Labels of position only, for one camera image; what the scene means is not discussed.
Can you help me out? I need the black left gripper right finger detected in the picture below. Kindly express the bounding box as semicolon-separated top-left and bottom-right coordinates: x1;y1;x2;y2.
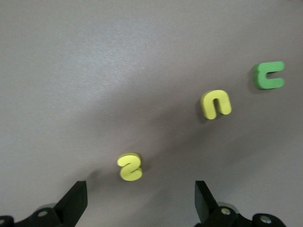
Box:
195;180;286;227

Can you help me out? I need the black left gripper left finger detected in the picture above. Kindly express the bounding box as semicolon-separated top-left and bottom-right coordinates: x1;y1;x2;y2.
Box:
0;181;89;227

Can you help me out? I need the yellow foam letter s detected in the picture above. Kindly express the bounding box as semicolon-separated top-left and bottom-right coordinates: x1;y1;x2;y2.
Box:
116;152;143;182

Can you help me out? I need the yellow foam letter n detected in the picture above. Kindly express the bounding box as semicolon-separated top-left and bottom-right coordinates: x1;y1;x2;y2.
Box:
200;89;232;120

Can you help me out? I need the green foam letter u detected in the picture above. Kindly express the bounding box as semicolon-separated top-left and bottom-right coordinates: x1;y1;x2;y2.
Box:
252;61;285;90

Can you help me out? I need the brown table cover sheet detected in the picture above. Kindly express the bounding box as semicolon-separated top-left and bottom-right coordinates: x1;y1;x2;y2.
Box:
0;0;303;227

